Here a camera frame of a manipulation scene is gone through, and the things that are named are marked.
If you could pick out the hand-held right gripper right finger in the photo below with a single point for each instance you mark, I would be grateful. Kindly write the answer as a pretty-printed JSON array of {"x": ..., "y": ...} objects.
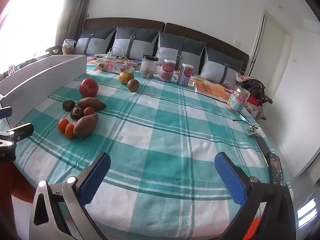
[{"x": 230, "y": 177}]

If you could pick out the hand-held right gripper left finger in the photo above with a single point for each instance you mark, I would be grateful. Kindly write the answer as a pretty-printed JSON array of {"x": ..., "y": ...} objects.
[{"x": 96, "y": 177}]

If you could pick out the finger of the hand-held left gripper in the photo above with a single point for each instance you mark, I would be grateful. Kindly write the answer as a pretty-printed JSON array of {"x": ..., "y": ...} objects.
[
  {"x": 22, "y": 130},
  {"x": 5, "y": 112}
]

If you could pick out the small tangerine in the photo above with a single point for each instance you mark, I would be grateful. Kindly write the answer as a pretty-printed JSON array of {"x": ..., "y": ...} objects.
[
  {"x": 62, "y": 125},
  {"x": 69, "y": 131},
  {"x": 89, "y": 111}
]

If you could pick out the white cardboard box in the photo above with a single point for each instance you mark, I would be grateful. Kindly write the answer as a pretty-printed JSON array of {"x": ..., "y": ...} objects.
[{"x": 45, "y": 85}]

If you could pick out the dark water chestnut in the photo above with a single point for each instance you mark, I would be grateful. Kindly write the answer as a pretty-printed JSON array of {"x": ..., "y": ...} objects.
[
  {"x": 68, "y": 105},
  {"x": 75, "y": 113}
]

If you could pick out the sweet potato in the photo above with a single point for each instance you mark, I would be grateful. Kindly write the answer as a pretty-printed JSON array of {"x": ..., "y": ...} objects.
[
  {"x": 86, "y": 125},
  {"x": 91, "y": 103}
]

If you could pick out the red apple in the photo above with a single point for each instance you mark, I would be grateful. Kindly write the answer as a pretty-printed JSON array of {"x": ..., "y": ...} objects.
[{"x": 88, "y": 87}]

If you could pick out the small green-brown fruit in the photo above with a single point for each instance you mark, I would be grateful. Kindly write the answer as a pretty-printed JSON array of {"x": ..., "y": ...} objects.
[{"x": 133, "y": 85}]

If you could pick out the wrinkled yellow pear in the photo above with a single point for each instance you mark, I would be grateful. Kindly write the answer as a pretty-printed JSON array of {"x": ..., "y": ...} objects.
[{"x": 125, "y": 77}]

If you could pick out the red cloth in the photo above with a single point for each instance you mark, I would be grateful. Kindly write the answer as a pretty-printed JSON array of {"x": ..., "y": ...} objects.
[{"x": 23, "y": 189}]

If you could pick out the black smartphone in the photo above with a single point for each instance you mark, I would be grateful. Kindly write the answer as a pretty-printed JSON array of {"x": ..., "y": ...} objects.
[{"x": 275, "y": 166}]

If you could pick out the bunch of keys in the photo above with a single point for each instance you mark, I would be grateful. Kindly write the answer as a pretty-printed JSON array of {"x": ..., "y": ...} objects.
[{"x": 253, "y": 131}]

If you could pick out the teal plaid bed sheet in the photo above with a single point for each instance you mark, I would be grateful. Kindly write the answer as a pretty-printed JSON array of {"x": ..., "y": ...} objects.
[{"x": 160, "y": 135}]

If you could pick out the dark chair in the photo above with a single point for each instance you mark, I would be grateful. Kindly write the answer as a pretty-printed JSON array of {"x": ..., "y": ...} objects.
[{"x": 51, "y": 50}]

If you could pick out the clear jar with orange label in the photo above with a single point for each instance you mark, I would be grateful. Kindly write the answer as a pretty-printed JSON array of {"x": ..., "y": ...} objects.
[{"x": 238, "y": 100}]

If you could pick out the red flat box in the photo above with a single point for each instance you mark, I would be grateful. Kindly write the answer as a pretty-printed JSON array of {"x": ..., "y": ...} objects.
[{"x": 252, "y": 101}]

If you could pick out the orange book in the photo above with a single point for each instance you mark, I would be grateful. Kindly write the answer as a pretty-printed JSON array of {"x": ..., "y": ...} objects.
[{"x": 212, "y": 89}]

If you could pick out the clear plastic bag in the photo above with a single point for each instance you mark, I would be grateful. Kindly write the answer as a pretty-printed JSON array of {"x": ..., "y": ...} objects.
[{"x": 68, "y": 46}]

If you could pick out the dark brown handbag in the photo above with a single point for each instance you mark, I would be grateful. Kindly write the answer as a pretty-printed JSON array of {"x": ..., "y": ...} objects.
[{"x": 256, "y": 87}]

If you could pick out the window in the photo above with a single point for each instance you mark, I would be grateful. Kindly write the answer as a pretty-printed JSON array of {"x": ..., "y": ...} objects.
[{"x": 27, "y": 17}]

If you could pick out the pink snack packet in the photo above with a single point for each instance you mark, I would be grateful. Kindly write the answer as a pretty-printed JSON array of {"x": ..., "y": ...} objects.
[{"x": 106, "y": 66}]

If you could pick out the grey two-tone pillow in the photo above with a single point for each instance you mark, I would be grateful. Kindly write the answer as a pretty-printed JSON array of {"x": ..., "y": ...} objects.
[
  {"x": 180, "y": 52},
  {"x": 136, "y": 43},
  {"x": 220, "y": 67},
  {"x": 93, "y": 42}
]

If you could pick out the red-white can right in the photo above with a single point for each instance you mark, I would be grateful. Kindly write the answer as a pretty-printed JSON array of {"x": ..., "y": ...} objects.
[{"x": 185, "y": 74}]

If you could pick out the white charger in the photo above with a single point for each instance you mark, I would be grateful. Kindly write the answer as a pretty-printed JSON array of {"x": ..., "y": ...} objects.
[{"x": 110, "y": 54}]

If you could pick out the clear jar with black lid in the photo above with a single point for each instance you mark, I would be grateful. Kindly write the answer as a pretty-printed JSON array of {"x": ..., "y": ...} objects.
[{"x": 149, "y": 67}]

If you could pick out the red label can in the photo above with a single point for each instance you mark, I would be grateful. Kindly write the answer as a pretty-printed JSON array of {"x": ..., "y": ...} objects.
[{"x": 168, "y": 71}]

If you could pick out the grey curtain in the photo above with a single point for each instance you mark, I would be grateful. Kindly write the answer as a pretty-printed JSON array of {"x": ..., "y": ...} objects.
[{"x": 75, "y": 5}]

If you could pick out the white door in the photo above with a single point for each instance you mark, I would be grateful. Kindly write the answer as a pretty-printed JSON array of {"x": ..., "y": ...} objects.
[{"x": 272, "y": 50}]

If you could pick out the white wall switch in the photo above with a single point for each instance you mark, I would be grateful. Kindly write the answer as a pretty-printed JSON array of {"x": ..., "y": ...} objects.
[{"x": 237, "y": 42}]

